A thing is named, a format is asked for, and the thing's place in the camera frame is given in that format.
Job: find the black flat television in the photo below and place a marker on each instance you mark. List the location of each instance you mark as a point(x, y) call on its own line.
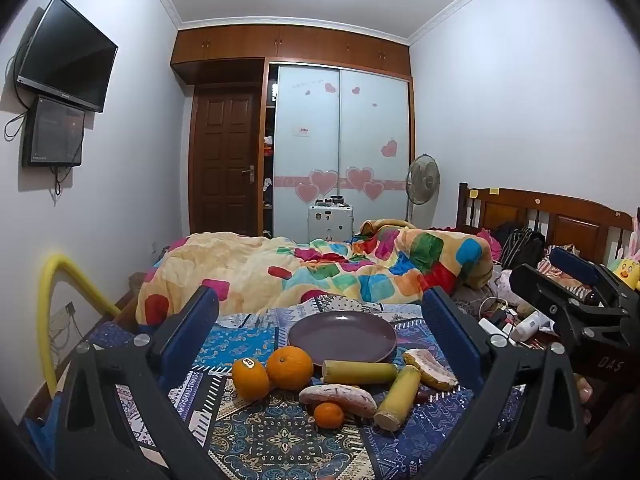
point(65, 55)

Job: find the large orange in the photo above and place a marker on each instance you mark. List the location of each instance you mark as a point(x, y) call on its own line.
point(290, 367)

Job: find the white metal case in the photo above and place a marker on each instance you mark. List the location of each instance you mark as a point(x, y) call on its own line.
point(330, 222)

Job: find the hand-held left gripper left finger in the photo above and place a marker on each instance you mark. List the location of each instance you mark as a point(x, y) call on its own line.
point(202, 316)

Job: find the wall socket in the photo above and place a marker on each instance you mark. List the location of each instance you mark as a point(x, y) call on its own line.
point(64, 314)

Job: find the sugarcane piece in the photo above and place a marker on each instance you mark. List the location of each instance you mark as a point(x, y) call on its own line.
point(360, 372)
point(397, 400)

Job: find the peeled pomelo segment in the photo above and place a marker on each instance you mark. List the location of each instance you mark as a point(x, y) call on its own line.
point(340, 399)
point(430, 367)

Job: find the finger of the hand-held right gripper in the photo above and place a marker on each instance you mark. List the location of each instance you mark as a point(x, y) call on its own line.
point(572, 261)
point(537, 285)

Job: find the colourful patchwork blanket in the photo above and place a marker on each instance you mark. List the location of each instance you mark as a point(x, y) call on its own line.
point(310, 270)

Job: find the yellow foam tube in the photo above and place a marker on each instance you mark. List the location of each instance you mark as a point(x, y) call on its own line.
point(46, 310)

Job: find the person's right hand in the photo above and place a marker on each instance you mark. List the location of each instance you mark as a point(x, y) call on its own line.
point(583, 395)

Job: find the purple round plate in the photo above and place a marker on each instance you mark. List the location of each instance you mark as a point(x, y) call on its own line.
point(340, 336)

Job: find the black backpack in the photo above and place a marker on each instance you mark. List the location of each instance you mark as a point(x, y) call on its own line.
point(522, 250)

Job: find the standing electric fan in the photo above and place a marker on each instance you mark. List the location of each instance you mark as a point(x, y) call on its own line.
point(422, 177)

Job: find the wooden bed headboard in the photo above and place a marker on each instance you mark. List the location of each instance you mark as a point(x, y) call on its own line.
point(565, 217)

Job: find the small tangerine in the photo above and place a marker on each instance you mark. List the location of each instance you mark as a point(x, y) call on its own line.
point(329, 416)

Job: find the wooden overhead cabinet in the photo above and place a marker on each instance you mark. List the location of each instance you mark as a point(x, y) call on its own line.
point(280, 45)

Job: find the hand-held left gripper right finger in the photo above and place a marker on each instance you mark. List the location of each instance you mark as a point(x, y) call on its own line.
point(442, 317)

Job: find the blue patterned bed sheet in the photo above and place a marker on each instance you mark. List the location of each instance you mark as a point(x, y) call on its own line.
point(280, 450)

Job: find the brown wooden door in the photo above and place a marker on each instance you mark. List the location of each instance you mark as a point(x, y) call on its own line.
point(225, 160)

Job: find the wardrobe with heart stickers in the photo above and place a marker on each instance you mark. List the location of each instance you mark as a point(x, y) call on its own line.
point(340, 135)

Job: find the orange with sticker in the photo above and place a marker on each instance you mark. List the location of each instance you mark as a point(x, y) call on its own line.
point(250, 380)

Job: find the small black wall monitor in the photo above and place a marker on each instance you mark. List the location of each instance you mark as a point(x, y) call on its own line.
point(52, 132)

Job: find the white bottle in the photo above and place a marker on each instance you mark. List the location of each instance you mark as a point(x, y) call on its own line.
point(527, 326)

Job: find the yellow plush toy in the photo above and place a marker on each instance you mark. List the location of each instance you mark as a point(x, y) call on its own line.
point(627, 272)

